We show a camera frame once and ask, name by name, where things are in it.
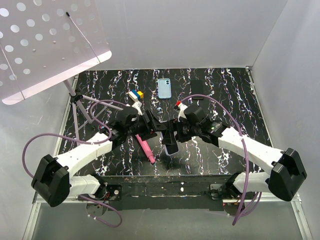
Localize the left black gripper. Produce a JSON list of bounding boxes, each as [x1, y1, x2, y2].
[[125, 109, 166, 141]]

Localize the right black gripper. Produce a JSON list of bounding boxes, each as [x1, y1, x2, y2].
[[161, 117, 201, 145]]

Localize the bare black phone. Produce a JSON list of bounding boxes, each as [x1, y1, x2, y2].
[[190, 79, 204, 100]]

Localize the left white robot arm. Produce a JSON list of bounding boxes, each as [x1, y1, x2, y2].
[[31, 106, 167, 207]]

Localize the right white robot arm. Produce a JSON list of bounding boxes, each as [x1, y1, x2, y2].
[[161, 103, 307, 202]]

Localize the pink marker pen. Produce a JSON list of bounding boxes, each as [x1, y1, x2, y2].
[[135, 134, 156, 164]]

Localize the white blue yellow toy blocks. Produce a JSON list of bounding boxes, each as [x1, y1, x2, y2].
[[128, 90, 144, 102]]

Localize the perforated white music stand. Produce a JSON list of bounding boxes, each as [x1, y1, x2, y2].
[[0, 0, 126, 146]]

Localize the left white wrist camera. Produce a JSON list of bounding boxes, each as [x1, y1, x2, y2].
[[131, 101, 143, 116]]

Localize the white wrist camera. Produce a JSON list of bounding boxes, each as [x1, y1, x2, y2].
[[131, 101, 143, 116], [174, 101, 187, 122]]

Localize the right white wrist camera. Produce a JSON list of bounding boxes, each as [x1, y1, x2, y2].
[[174, 101, 187, 122]]

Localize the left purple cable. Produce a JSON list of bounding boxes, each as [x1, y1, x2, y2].
[[22, 99, 126, 228]]

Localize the purple cable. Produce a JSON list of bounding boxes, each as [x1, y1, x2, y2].
[[22, 99, 126, 228], [179, 94, 262, 226]]

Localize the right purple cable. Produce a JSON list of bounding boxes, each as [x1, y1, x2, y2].
[[179, 94, 262, 226]]

